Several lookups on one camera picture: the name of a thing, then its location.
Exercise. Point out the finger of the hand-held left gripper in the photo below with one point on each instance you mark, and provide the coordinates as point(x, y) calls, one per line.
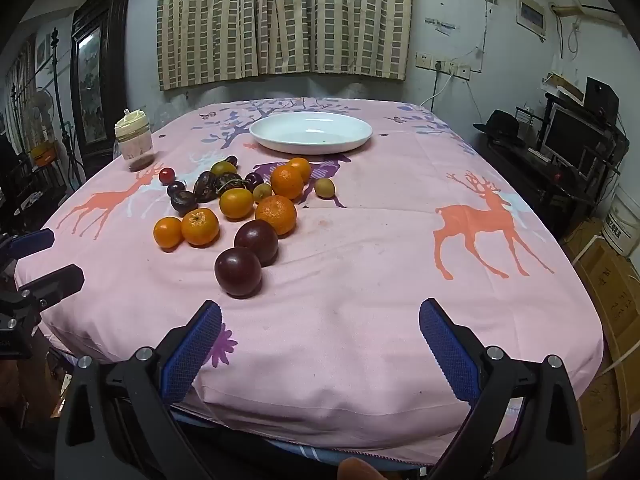
point(31, 242)
point(55, 282)

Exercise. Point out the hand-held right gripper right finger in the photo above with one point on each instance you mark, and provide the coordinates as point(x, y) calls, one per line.
point(447, 355)

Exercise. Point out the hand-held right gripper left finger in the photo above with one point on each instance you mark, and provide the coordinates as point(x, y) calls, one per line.
point(192, 350)

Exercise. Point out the smooth orange kumquat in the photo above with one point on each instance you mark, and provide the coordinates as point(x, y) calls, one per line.
point(236, 203)
point(167, 232)

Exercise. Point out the red cherry tomato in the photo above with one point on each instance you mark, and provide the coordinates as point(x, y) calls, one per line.
point(166, 175)

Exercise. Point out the dark cherry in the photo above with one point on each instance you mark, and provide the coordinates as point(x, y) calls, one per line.
point(254, 180)
point(231, 161)
point(175, 188)

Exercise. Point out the white oval plate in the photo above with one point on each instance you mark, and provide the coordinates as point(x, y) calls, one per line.
point(310, 132)

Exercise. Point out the pink deer printed tablecloth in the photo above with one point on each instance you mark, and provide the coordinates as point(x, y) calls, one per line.
point(360, 260)

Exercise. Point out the jar with cream lid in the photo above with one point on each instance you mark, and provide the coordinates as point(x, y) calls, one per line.
point(132, 137)

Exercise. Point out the blue striped cloth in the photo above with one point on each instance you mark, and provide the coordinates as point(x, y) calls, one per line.
point(310, 454)

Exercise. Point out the black tripod stand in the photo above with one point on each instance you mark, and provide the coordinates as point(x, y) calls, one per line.
point(56, 75)

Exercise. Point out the dark wooden cabinet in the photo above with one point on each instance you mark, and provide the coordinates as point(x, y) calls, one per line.
point(95, 85)

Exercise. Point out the small green fruit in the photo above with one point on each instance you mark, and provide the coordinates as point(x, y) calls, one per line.
point(262, 191)
point(325, 188)

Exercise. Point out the cardboard box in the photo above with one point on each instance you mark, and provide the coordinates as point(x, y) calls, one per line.
point(612, 295)

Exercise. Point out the yellow-green orange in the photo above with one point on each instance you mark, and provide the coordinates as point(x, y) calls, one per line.
point(223, 167)

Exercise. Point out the black computer desk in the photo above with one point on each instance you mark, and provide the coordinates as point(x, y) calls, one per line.
point(540, 180)

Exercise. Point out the white plastic bucket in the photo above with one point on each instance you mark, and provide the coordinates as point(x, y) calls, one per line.
point(620, 220)

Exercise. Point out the black hat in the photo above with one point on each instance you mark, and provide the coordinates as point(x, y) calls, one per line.
point(502, 122)

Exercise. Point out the computer monitor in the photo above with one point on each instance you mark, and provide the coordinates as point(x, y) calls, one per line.
point(567, 135)

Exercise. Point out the cream flat box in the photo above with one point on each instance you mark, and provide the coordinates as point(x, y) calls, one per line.
point(562, 85)

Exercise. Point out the small black speaker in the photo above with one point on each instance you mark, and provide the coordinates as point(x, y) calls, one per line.
point(601, 94)

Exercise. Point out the checked beige curtain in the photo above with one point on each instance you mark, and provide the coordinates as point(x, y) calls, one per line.
point(285, 20)

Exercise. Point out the white air conditioner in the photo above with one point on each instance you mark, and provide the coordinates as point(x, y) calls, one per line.
point(595, 2)

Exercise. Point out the white wall socket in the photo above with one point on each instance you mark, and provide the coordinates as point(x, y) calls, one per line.
point(457, 69)
point(424, 61)

